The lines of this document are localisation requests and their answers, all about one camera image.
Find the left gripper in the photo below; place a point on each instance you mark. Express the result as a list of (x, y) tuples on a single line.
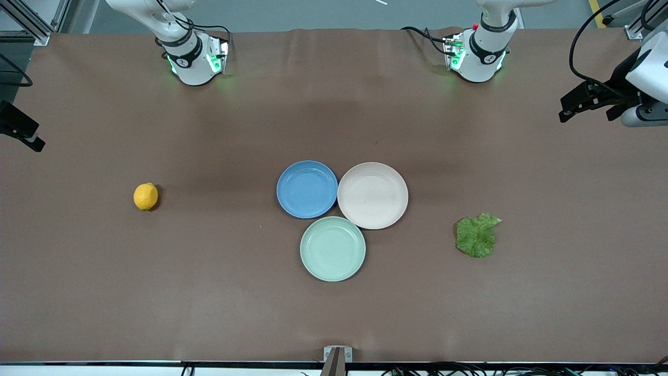
[(619, 78)]

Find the yellow lemon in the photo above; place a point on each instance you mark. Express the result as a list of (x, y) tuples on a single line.
[(145, 197)]

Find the green lettuce leaf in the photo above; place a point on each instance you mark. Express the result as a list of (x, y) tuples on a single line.
[(475, 237)]

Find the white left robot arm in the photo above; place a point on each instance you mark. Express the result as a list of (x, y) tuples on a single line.
[(477, 68)]

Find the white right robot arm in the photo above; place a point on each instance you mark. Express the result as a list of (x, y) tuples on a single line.
[(193, 68)]

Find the pink plate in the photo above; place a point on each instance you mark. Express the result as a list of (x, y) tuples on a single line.
[(372, 195)]

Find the brown table cover mat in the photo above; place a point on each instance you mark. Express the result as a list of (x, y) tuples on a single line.
[(235, 292)]

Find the blue plate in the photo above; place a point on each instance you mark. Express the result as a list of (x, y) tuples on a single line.
[(307, 189)]

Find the light green plate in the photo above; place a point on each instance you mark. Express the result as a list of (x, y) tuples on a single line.
[(332, 249)]

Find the aluminium frame profile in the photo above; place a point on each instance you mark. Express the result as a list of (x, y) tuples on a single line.
[(36, 35), (634, 32)]

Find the white table edge rail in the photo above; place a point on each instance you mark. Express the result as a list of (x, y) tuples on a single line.
[(104, 369)]

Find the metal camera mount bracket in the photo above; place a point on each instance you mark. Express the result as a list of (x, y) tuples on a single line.
[(336, 360)]

